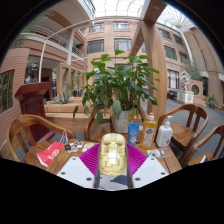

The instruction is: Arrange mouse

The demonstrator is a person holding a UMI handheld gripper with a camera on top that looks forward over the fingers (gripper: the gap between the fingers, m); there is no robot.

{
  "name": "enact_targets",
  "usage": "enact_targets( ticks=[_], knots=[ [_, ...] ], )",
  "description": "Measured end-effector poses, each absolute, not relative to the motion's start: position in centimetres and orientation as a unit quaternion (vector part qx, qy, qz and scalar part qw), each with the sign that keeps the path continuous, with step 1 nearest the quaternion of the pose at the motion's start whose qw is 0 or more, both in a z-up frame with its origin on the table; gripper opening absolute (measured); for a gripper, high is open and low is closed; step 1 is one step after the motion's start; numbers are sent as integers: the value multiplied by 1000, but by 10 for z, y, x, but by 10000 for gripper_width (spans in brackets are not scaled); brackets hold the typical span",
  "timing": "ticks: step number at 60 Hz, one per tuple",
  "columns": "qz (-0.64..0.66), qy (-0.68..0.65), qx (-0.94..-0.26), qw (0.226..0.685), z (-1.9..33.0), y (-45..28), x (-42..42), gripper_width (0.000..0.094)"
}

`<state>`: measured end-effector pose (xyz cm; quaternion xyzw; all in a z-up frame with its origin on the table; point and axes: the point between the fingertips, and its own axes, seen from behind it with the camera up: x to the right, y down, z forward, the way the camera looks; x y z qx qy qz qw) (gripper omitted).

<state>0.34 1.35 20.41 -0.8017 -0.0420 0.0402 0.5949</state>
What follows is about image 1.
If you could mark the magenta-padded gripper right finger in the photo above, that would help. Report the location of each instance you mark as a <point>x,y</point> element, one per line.
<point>149,170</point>

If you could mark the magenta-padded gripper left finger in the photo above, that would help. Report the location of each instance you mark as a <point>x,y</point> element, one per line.
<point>76,171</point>

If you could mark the yellow computer mouse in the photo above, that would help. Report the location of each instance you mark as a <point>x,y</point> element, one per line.
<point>112,156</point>

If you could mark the red and white bag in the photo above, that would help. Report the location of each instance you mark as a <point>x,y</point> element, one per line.
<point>50,153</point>

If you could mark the yellow dish soap bottle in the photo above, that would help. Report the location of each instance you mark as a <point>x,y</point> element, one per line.
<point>148,135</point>

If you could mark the white pump bottle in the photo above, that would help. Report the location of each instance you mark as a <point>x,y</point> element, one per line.
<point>164,135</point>

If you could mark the blue tube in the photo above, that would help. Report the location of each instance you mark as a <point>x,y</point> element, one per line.
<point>133,135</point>

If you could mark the wooden armchair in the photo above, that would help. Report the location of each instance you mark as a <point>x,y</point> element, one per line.
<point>88,128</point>
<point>15,133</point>
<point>210,136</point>
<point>181,133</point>

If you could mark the long wooden planter box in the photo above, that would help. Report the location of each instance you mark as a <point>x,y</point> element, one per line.
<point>63,116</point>

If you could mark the spiky agave plant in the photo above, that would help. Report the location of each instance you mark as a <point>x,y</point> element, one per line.
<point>61,98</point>

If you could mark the leafy plant in white pot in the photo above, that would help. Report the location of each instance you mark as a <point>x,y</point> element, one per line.
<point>121,86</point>

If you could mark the yellow flowering potted plant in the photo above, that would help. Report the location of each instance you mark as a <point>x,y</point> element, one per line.
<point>211,100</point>

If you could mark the white abstract sculpture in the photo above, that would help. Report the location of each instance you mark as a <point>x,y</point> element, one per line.
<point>185,80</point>

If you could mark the dark bust statue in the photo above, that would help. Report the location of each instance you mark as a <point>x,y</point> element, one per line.
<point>32,74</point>

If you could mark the dark wooden pedestal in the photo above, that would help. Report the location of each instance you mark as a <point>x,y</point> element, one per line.
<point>33,100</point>

